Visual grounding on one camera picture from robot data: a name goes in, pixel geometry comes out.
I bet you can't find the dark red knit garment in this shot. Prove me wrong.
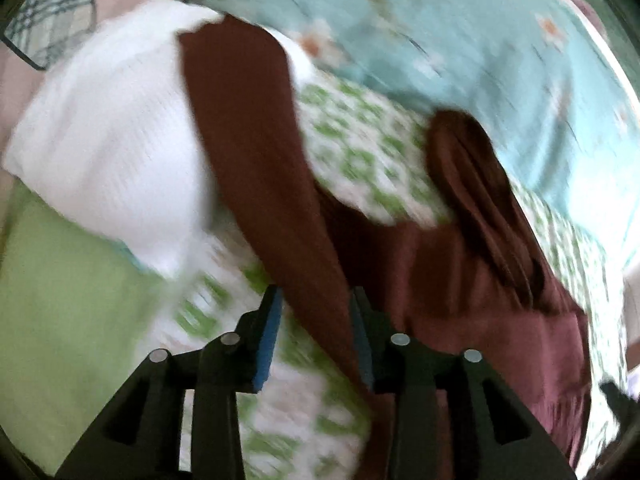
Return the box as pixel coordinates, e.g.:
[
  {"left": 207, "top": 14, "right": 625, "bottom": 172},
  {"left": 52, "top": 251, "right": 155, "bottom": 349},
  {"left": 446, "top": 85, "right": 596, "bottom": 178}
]
[{"left": 178, "top": 16, "right": 591, "bottom": 479}]

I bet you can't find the light green bed sheet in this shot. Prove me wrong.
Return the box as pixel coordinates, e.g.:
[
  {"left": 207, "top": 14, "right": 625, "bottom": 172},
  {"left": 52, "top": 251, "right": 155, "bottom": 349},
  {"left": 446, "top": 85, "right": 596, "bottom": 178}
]
[{"left": 1, "top": 183, "right": 166, "bottom": 474}]

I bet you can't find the green white checkered quilt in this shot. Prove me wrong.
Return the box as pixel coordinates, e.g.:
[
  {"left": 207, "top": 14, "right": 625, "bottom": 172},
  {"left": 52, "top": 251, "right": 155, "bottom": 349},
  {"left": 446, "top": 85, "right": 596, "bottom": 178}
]
[{"left": 151, "top": 73, "right": 628, "bottom": 479}]

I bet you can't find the light blue floral duvet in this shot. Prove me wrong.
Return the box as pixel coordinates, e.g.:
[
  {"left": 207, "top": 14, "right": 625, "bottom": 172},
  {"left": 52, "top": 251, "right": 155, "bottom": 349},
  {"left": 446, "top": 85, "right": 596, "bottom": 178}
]
[{"left": 201, "top": 0, "right": 639, "bottom": 261}]

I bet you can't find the pink heart pillow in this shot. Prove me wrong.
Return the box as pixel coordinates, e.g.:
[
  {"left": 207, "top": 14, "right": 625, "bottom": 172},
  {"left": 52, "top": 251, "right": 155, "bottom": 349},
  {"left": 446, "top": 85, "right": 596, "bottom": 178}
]
[{"left": 0, "top": 0, "right": 212, "bottom": 141}]

